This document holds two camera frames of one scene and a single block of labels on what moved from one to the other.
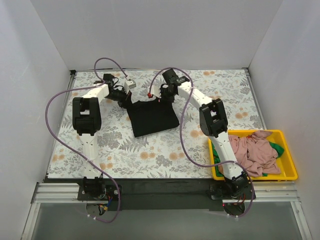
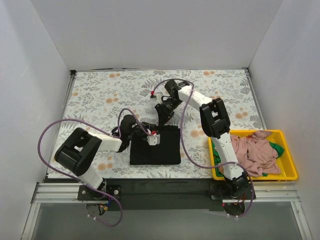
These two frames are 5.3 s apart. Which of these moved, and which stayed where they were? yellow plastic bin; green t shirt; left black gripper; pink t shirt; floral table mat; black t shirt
Moved: black t shirt; left black gripper
Stayed: pink t shirt; yellow plastic bin; green t shirt; floral table mat
